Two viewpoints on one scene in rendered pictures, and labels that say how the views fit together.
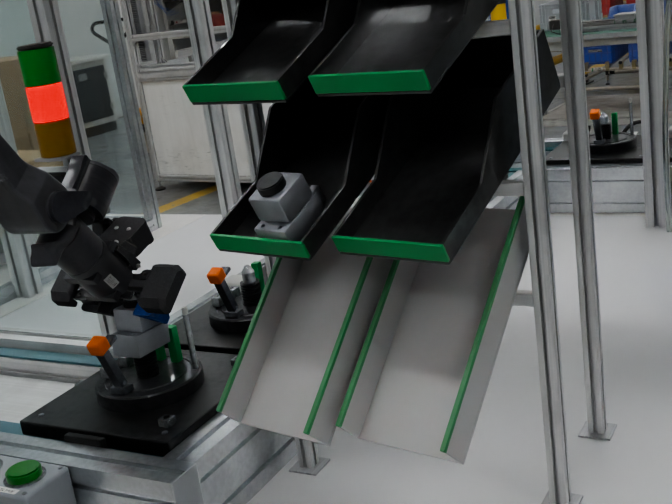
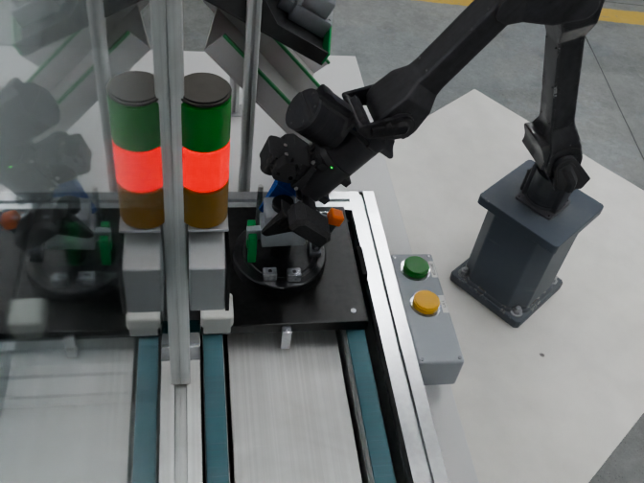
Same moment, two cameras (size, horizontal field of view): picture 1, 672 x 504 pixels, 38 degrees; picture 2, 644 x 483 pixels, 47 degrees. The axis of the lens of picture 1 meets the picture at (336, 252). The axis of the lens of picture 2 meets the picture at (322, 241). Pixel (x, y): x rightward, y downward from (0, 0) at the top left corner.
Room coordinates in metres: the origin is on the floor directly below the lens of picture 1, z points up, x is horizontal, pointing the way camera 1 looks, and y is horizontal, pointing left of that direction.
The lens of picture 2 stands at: (1.66, 0.84, 1.80)
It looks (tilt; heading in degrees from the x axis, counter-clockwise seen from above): 46 degrees down; 225
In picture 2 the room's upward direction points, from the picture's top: 10 degrees clockwise
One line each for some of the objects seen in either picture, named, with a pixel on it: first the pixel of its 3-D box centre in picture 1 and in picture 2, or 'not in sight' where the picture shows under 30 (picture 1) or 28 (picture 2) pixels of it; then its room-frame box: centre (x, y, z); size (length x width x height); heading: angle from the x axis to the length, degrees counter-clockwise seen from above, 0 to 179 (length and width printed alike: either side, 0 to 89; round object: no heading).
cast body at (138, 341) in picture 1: (143, 320); (275, 218); (1.18, 0.26, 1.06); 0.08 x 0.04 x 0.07; 150
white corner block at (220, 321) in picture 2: not in sight; (216, 313); (1.30, 0.30, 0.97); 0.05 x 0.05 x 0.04; 60
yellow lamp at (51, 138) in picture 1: (55, 137); (203, 195); (1.36, 0.37, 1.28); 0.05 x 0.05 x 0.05
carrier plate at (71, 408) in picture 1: (152, 394); (278, 264); (1.17, 0.27, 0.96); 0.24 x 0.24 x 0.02; 60
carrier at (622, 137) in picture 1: (604, 128); not in sight; (2.18, -0.65, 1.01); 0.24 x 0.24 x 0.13; 60
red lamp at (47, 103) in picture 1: (47, 102); (203, 156); (1.36, 0.37, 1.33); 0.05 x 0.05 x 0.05
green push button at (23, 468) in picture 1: (24, 475); (415, 268); (0.99, 0.39, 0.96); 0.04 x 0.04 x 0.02
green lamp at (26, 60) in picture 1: (39, 66); (203, 115); (1.36, 0.37, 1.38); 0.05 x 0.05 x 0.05
